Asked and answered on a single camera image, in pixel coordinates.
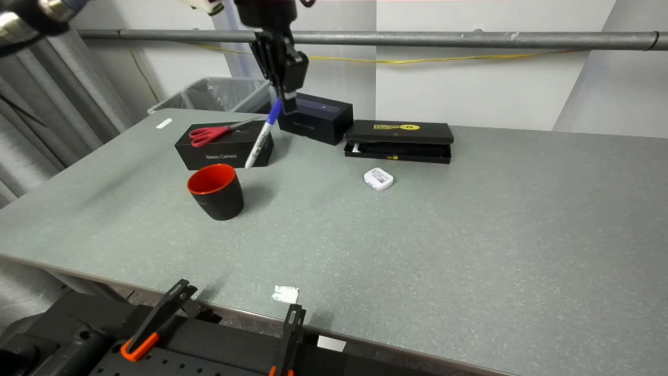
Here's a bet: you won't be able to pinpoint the grey plastic bin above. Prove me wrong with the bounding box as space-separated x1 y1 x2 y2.
146 75 277 117

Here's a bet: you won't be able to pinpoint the white tape piece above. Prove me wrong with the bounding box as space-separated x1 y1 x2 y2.
270 282 303 307

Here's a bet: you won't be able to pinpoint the black mug with orange inside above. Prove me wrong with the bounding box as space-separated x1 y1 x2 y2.
187 162 247 223

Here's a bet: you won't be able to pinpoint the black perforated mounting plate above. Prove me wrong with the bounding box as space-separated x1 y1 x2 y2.
0 289 504 376

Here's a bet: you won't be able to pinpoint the silver and black camera mount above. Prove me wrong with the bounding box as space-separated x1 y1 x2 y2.
0 0 94 47

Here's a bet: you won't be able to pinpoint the tall black box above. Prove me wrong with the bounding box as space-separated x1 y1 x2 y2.
277 92 356 149

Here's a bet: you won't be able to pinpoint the white marker with blue cap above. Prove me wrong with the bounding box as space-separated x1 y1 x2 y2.
243 99 286 171

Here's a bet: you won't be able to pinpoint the black stand base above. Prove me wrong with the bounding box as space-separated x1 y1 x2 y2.
0 310 106 376

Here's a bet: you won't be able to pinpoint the red-handled scissors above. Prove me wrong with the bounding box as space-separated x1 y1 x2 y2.
189 119 258 151

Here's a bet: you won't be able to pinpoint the grey curtain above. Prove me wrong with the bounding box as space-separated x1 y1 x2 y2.
0 27 135 212

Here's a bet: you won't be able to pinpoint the white label on plate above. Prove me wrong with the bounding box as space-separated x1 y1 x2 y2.
315 332 349 355

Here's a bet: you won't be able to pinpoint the orange and black clamp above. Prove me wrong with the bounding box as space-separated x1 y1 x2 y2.
117 279 201 365
268 304 309 376

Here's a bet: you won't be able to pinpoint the grey horizontal metal pipe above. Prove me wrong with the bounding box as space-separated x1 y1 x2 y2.
73 27 668 53

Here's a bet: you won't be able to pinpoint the small white square case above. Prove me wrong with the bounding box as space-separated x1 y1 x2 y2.
361 165 398 195

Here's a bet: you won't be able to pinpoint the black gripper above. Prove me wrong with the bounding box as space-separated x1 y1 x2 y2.
248 27 311 117

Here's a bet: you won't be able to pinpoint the black box under scissors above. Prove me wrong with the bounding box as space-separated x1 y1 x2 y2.
173 117 277 171

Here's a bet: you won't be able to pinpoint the flat black box yellow print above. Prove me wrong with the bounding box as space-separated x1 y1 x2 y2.
342 119 456 167

